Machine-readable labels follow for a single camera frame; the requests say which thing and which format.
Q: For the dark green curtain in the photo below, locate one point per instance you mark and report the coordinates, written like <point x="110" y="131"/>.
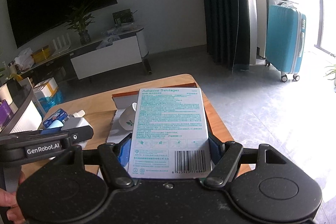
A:
<point x="228" y="33"/>

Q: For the white TV cabinet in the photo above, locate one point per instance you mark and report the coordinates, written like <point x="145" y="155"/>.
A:
<point x="105" y="55"/>

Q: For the curved white side counter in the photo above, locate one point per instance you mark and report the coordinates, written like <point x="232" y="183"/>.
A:
<point x="26" y="115"/>

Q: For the white yellow cardboard box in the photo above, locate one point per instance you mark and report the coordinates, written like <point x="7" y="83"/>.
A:
<point x="45" y="89"/>

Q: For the blue tissue pack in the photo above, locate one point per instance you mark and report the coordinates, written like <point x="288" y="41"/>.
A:
<point x="60" y="114"/>

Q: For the toothpick jar light blue lid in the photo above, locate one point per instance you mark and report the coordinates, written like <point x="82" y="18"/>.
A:
<point x="56" y="124"/>

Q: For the clear glass spray bottle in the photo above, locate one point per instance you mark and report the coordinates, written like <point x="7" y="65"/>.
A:
<point x="78" y="114"/>

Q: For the blue plastic bag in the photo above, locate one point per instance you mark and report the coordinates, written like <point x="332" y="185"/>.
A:
<point x="49" y="102"/>

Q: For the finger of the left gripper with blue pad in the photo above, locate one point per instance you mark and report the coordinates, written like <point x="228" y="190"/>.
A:
<point x="51" y="130"/>

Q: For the teal adhesive bandages box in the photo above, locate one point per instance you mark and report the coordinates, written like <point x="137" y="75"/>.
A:
<point x="170" y="138"/>

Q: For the white router with antennas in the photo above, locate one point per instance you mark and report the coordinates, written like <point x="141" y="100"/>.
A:
<point x="61" y="44"/>

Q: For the dark framed picture box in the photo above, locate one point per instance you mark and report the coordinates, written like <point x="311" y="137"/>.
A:
<point x="123" y="17"/>

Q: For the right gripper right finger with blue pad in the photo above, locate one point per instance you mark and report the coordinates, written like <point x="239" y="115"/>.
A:
<point x="225" y="157"/>

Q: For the spider plant on floor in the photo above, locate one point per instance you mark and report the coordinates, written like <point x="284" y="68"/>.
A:
<point x="331" y="73"/>

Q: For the white plastic bag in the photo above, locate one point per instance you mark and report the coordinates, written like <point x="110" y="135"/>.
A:
<point x="25" y="60"/>

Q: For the purple storage box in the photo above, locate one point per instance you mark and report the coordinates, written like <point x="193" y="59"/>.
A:
<point x="6" y="112"/>

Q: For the potted plant in glass vase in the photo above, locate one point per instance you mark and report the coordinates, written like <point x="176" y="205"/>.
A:
<point x="78" y="21"/>

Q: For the teal suitcase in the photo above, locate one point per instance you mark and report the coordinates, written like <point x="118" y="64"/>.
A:
<point x="285" y="40"/>

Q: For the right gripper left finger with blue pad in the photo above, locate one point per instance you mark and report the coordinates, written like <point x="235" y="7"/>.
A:
<point x="114" y="158"/>

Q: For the person left hand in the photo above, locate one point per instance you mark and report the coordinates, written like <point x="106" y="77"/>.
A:
<point x="13" y="211"/>

